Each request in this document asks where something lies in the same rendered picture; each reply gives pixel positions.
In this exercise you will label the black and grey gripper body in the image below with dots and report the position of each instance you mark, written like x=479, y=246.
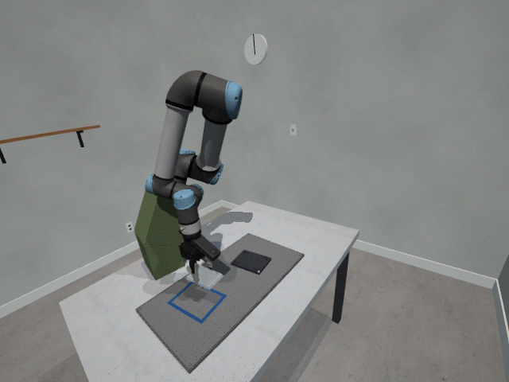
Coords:
x=186, y=248

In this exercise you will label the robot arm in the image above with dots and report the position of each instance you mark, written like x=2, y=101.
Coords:
x=220, y=101

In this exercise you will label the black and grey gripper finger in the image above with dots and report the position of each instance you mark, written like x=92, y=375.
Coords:
x=208, y=261
x=193, y=269

